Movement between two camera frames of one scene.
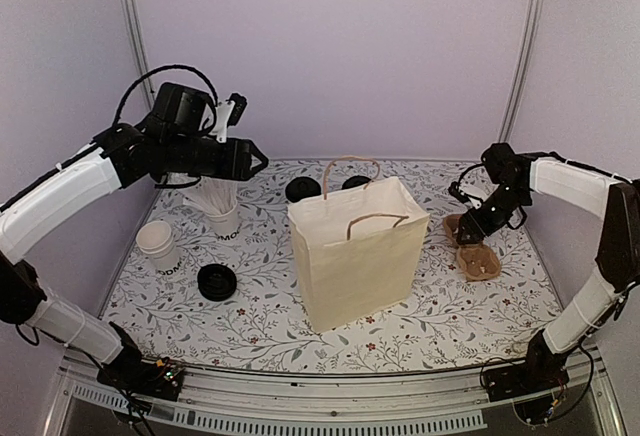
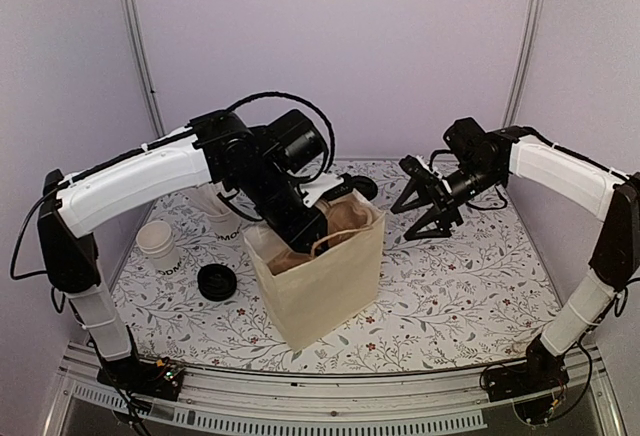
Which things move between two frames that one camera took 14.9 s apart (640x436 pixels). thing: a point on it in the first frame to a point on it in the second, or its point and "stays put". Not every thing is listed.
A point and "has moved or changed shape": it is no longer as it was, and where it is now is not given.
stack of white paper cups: (156, 240) stays put
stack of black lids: (216, 282) stays put
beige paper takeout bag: (357, 247) has moved or changed shape
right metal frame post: (527, 48) stays put
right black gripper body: (495, 219) to (447, 204)
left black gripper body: (232, 167) to (287, 226)
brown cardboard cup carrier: (476, 261) to (343, 213)
